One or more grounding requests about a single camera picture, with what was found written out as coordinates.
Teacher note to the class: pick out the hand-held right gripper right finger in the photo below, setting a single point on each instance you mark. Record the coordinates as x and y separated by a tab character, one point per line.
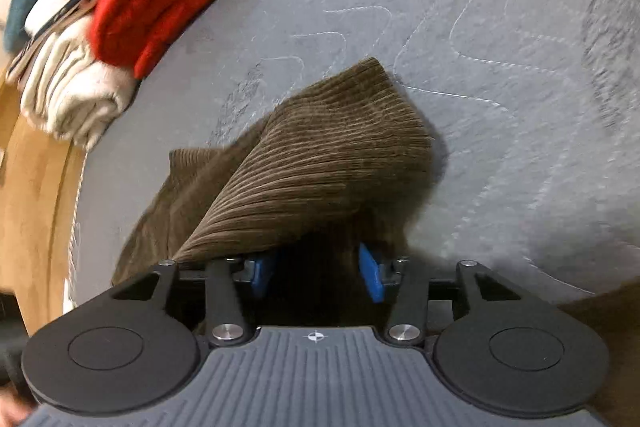
371	274

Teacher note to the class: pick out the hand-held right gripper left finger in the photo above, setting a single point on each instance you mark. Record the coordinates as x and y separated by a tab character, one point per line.
262	276

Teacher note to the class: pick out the cream folded garment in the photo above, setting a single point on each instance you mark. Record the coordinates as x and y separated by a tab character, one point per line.
75	97

